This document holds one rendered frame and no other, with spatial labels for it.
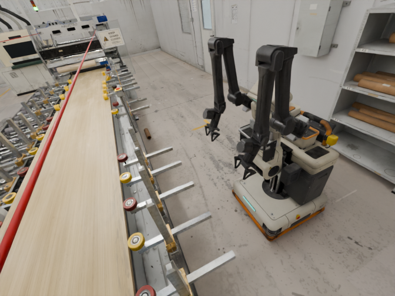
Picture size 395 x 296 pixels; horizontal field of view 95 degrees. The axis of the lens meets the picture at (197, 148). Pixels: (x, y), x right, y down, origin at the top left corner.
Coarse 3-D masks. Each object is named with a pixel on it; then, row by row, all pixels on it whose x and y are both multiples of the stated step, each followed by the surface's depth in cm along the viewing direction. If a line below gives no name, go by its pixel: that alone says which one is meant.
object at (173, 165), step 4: (168, 164) 141; (172, 164) 140; (176, 164) 140; (180, 164) 142; (160, 168) 139; (164, 168) 138; (168, 168) 139; (172, 168) 141; (152, 172) 136; (156, 172) 136; (160, 172) 138; (132, 180) 133; (136, 180) 133; (140, 180) 134; (128, 184) 132; (132, 184) 133
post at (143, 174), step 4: (140, 168) 94; (144, 168) 95; (140, 172) 94; (144, 172) 95; (140, 176) 95; (144, 176) 96; (148, 176) 100; (144, 180) 98; (148, 180) 99; (148, 184) 101; (148, 188) 102; (152, 188) 103; (148, 192) 104; (152, 192) 105; (152, 196) 107; (156, 196) 108; (156, 200) 110; (160, 212) 118; (164, 212) 120
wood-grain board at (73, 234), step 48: (96, 96) 273; (96, 144) 167; (48, 192) 127; (96, 192) 121; (0, 240) 102; (48, 240) 98; (96, 240) 94; (0, 288) 82; (48, 288) 80; (96, 288) 77
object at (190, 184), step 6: (180, 186) 122; (186, 186) 121; (192, 186) 123; (168, 192) 119; (174, 192) 119; (180, 192) 122; (162, 198) 117; (138, 204) 115; (144, 204) 114; (132, 210) 112; (138, 210) 114
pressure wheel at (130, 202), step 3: (129, 198) 112; (132, 198) 112; (126, 201) 111; (129, 201) 109; (132, 201) 110; (135, 201) 110; (123, 204) 109; (126, 204) 109; (129, 204) 109; (132, 204) 108; (135, 204) 109; (123, 207) 108; (126, 207) 107; (129, 207) 107; (132, 207) 108; (135, 207) 110; (126, 210) 108; (129, 210) 108
